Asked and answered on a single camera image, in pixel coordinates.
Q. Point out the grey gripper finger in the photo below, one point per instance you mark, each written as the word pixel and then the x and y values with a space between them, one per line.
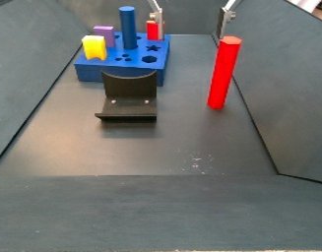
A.
pixel 225 16
pixel 157 16

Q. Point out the tall red hexagon peg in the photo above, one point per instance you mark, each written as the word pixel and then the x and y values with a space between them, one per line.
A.
pixel 224 67

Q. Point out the blue shape sorter board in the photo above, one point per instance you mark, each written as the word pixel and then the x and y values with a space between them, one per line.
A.
pixel 127 63

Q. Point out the red block with yellow top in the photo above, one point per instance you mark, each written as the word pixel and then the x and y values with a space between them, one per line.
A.
pixel 154 30

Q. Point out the tall blue cylinder peg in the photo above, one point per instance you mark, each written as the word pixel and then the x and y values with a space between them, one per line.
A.
pixel 127 27

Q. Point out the purple rectangular block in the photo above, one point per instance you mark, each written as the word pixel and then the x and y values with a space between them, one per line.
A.
pixel 107 33

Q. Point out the yellow arch block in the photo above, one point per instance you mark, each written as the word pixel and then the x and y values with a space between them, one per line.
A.
pixel 94 46

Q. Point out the black curved stand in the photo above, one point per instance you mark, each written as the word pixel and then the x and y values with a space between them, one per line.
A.
pixel 130 98

